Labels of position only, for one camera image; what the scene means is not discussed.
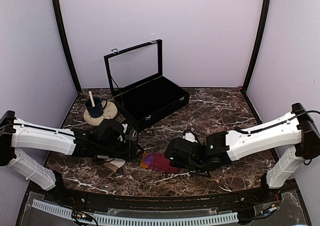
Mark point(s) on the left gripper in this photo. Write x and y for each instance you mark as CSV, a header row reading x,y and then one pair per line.
x,y
130,153

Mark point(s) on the cream brown sock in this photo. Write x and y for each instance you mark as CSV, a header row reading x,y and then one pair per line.
x,y
115,164

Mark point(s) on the magenta purple sock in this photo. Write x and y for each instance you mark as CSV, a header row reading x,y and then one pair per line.
x,y
157,162

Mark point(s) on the black display box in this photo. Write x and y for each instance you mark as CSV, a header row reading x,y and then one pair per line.
x,y
142,94

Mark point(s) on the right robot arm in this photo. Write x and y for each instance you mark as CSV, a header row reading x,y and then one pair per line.
x,y
296,130

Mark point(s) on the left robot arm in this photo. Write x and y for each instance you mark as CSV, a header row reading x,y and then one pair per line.
x,y
105,140

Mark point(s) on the dark blue mug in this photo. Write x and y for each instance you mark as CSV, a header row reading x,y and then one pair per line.
x,y
98,110

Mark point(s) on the wooden stir stick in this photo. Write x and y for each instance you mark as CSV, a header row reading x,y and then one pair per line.
x,y
91,99

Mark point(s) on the green circuit board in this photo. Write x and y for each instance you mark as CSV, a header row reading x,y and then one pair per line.
x,y
81,217

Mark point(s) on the black front rail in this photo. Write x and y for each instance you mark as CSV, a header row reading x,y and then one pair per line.
x,y
147,189

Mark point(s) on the white cable duct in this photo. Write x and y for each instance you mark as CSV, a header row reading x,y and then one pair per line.
x,y
140,218

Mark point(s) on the left black frame post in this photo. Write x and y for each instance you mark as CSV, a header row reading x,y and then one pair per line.
x,y
65,44

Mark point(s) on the black frame post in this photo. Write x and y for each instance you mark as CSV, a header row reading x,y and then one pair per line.
x,y
65,44
257,45

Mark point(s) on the right black frame post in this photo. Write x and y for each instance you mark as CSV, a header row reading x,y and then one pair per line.
x,y
257,45

